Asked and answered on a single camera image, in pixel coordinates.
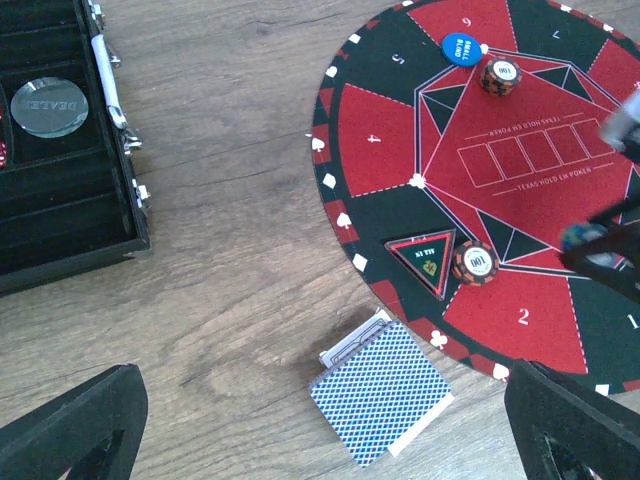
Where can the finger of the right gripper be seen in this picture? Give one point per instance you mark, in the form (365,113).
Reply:
(613,259)

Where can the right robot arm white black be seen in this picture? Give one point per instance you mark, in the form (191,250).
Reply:
(621,130)

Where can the blue small blind button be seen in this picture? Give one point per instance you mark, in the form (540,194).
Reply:
(461,49)

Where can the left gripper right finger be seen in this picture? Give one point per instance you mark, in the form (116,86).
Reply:
(564,430)

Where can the clear round dealer button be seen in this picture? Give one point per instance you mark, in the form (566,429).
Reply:
(49,107)

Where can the triangular all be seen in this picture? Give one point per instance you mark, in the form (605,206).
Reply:
(428,257)

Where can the white playing card box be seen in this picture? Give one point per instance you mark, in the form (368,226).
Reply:
(355,339)

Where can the black poker chip case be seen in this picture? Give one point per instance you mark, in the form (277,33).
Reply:
(70,204)

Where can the red dice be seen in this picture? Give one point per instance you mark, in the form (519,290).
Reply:
(3,145)

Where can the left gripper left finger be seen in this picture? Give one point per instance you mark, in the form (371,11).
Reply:
(92,431)

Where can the brown 100 chips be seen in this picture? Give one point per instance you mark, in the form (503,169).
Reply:
(500,76)
(474,263)

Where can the round red black poker mat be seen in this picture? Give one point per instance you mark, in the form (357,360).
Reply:
(406,143)

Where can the teal chips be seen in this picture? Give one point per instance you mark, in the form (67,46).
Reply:
(581,233)

